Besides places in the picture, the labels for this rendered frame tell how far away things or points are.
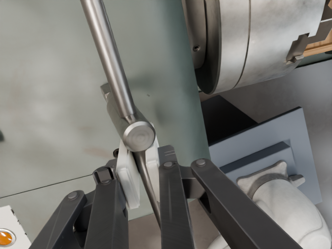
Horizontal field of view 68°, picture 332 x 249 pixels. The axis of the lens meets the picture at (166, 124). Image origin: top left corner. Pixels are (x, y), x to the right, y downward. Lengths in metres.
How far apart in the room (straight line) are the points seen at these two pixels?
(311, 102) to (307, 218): 1.26
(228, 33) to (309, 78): 1.61
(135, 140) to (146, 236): 1.97
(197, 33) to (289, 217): 0.58
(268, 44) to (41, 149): 0.29
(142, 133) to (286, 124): 0.83
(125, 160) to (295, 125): 0.86
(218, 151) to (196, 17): 0.63
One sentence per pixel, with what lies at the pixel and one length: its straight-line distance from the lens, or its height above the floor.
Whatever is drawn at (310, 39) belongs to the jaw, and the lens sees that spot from 0.41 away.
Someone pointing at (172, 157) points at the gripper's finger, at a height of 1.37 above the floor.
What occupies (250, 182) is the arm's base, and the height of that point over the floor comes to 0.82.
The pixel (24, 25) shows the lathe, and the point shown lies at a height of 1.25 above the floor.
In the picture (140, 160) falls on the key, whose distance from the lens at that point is 0.18.
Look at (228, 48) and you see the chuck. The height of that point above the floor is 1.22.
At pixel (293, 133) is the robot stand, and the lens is 0.99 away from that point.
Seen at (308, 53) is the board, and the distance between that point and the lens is 0.74.
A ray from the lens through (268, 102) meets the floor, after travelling 1.78.
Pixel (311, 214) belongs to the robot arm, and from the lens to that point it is 0.80.
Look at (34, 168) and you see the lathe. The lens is 0.32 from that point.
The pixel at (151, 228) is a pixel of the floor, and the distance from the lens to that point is 2.06.
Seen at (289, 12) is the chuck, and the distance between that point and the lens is 0.33.
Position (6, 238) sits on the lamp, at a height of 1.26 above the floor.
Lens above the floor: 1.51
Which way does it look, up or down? 69 degrees down
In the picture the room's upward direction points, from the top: 163 degrees clockwise
